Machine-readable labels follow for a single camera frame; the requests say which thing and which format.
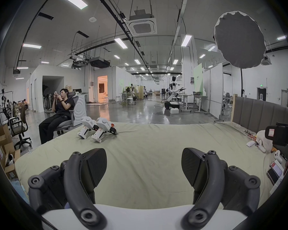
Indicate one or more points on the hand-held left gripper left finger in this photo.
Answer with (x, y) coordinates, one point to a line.
(74, 183)

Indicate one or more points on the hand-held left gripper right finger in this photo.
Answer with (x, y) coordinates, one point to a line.
(212, 183)

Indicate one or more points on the spare white hand-held gripper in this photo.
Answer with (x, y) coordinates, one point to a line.
(102, 127)
(86, 124)

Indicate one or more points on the white hand controller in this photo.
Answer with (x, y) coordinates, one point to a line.
(261, 146)
(277, 156)

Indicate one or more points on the phone with red case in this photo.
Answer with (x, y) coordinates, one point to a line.
(274, 171)

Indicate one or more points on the grey office chair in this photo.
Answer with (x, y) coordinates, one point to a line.
(70, 120)

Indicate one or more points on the brown carton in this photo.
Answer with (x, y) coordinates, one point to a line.
(2, 134)
(10, 166)

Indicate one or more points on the white plastic bag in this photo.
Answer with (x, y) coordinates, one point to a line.
(266, 138)

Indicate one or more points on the white washing machine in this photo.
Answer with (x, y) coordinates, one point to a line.
(81, 109)

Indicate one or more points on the bed with pale green sheet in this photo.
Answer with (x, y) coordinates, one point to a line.
(146, 147)

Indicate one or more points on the black office chair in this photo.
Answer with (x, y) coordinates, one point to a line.
(18, 128)

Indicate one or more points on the grey padded headboard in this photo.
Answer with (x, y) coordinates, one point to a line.
(259, 114)

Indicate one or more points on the white table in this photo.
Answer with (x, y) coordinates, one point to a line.
(185, 96)

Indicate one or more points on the white humanoid robot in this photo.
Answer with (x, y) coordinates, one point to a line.
(173, 90)

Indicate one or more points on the round grey softbox lamp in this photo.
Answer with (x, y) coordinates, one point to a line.
(240, 39)

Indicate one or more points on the black camera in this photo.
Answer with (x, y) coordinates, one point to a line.
(279, 134)

